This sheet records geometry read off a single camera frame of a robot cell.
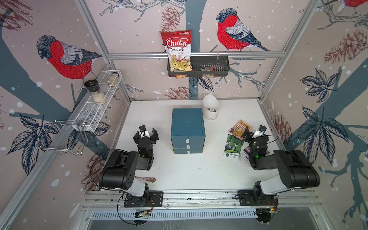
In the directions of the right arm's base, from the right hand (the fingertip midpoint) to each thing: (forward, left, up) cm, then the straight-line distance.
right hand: (253, 127), depth 90 cm
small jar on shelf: (+16, +89, +25) cm, 94 cm away
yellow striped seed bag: (+5, +6, -10) cm, 13 cm away
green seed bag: (-9, +12, -10) cm, 18 cm away
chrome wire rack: (-25, +92, +25) cm, 99 cm away
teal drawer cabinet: (-14, +42, +12) cm, 45 cm away
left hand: (-3, +68, +2) cm, 68 cm away
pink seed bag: (-12, +5, -10) cm, 16 cm away
